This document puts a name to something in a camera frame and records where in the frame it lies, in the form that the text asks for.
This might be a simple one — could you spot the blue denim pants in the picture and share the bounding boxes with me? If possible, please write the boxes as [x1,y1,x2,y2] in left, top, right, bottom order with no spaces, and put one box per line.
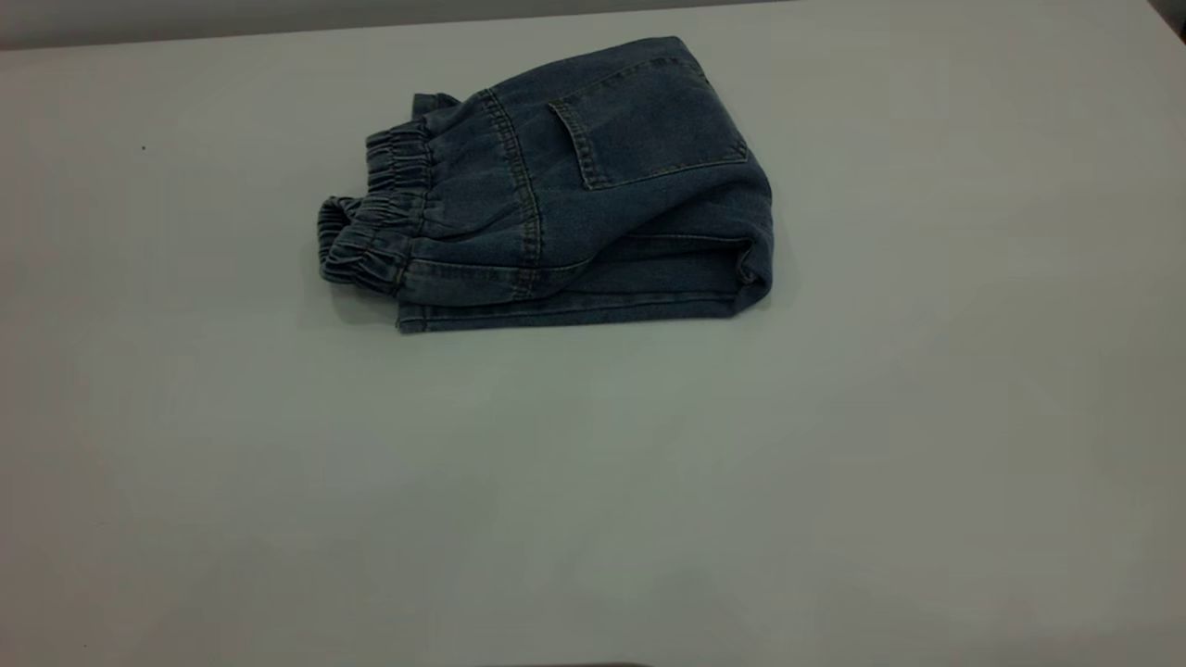
[317,35,776,334]

